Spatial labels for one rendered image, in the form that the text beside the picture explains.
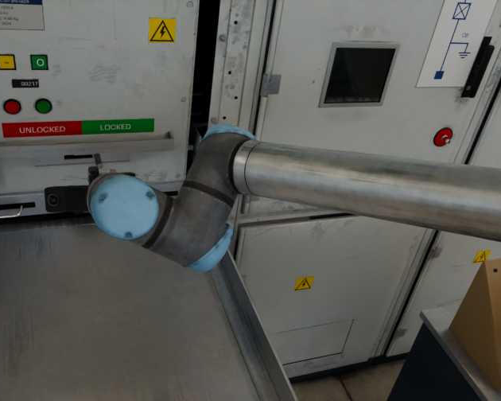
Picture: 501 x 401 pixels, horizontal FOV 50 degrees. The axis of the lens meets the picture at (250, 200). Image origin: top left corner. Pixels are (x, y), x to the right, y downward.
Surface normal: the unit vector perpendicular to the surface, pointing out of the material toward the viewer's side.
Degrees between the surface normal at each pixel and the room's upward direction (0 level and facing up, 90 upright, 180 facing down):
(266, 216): 90
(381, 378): 0
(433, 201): 74
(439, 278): 90
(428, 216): 105
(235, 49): 90
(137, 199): 58
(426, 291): 90
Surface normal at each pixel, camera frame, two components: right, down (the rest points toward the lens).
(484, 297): -0.94, 0.07
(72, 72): 0.33, 0.58
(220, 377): 0.14, -0.81
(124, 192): 0.28, 0.07
